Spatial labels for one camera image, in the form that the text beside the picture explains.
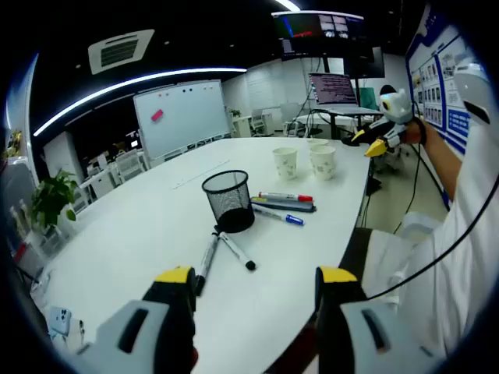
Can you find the white display stand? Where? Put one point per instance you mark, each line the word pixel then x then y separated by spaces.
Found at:
pixel 27 109

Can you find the white chest-worn device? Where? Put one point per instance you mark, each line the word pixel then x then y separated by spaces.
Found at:
pixel 473 83

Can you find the blue white wall poster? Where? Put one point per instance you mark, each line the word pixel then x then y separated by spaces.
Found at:
pixel 432 78

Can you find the group of white office chairs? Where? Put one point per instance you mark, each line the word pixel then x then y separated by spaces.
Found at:
pixel 124 167

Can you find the ceiling air conditioner vent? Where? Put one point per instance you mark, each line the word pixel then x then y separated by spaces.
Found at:
pixel 119 50

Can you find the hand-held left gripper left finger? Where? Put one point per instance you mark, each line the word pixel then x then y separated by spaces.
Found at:
pixel 163 311

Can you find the large potted green plant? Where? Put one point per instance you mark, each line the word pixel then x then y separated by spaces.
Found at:
pixel 50 195

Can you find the green board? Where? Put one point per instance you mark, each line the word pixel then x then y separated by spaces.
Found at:
pixel 367 99

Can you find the pink whiteboard eraser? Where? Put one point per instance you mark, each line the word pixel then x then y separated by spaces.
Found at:
pixel 156 115

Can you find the white drink bottle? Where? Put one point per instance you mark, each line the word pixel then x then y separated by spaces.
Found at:
pixel 24 216
pixel 15 222

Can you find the person's right hand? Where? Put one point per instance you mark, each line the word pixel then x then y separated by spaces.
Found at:
pixel 415 132

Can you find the black mesh pen holder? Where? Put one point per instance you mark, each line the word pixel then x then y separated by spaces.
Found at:
pixel 230 222

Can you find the light blue smartphone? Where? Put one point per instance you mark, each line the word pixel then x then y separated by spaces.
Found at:
pixel 60 320

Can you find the black blank monitor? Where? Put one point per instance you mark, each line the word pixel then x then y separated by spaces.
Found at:
pixel 374 66

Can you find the long ceiling light strip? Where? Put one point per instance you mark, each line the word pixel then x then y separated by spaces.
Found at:
pixel 288 4
pixel 156 76

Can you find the patterned white paper cup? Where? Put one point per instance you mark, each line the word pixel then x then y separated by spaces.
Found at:
pixel 316 142
pixel 284 165
pixel 323 165

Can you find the small potted plant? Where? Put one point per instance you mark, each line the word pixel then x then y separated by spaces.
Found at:
pixel 236 113

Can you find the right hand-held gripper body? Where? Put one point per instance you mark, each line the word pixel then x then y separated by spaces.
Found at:
pixel 395 107

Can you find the blue whiteboard marker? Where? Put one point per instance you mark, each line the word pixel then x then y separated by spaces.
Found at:
pixel 278 215

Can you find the person's white shirt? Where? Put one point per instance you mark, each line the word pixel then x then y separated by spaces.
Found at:
pixel 448 296

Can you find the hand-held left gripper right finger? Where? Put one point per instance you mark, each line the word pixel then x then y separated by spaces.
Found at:
pixel 339 311

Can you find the white rolling whiteboard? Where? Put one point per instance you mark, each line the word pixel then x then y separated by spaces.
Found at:
pixel 183 117

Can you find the laptop with lit screen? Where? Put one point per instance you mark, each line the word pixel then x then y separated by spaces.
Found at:
pixel 335 89

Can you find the black whiteboard marker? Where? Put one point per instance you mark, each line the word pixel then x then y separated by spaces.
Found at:
pixel 208 257
pixel 236 251

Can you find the red whiteboard marker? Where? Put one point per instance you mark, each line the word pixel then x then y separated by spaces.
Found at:
pixel 284 196

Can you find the white tall cabinet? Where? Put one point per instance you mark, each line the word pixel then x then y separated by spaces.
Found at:
pixel 62 156

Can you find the hanging display screen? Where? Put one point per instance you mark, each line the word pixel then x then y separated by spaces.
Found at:
pixel 312 35

